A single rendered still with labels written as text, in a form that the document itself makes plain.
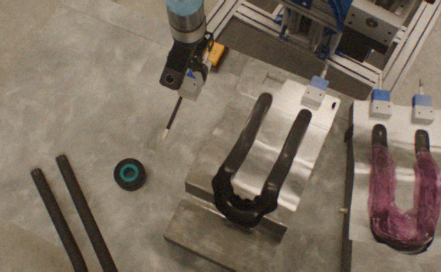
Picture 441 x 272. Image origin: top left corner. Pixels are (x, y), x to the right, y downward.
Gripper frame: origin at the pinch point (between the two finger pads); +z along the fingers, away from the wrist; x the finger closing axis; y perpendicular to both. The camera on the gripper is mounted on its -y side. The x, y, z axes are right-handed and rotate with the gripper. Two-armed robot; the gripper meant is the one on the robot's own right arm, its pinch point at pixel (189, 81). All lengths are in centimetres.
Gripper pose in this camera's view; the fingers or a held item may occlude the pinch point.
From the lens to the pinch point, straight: 126.8
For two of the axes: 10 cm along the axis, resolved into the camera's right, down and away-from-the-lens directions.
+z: 0.1, 3.8, 9.3
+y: 4.3, -8.4, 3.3
